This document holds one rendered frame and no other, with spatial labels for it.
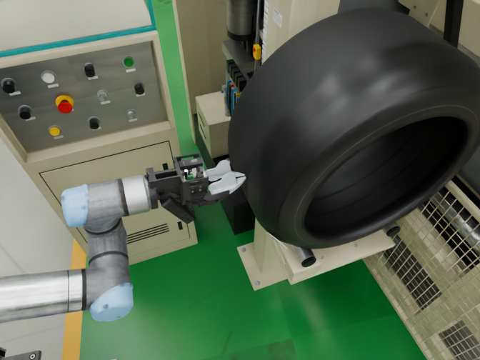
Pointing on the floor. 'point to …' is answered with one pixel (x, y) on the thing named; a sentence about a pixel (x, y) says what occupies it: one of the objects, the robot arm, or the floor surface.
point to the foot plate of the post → (257, 279)
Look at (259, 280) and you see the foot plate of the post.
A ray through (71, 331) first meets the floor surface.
